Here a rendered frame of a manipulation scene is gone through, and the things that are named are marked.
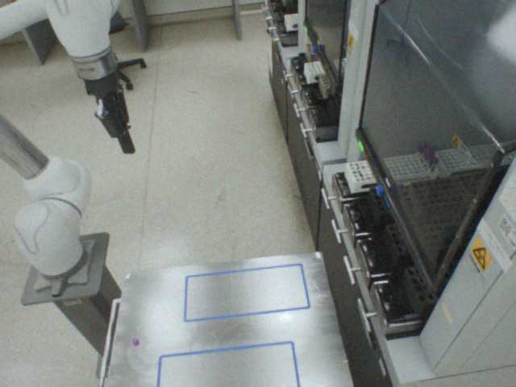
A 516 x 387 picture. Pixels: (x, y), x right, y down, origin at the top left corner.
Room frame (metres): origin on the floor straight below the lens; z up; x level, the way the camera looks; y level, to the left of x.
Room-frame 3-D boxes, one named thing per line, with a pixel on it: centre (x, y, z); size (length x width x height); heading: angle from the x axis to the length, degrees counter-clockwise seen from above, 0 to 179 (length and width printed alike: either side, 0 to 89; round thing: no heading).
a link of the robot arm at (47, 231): (0.83, 0.68, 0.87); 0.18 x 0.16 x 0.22; 178
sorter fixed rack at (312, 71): (1.69, -0.42, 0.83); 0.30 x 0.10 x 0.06; 93
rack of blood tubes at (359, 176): (0.98, -0.47, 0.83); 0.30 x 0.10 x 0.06; 93
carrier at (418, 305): (0.52, -0.39, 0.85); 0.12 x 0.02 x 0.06; 2
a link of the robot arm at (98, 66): (0.84, 0.33, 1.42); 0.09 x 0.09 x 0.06
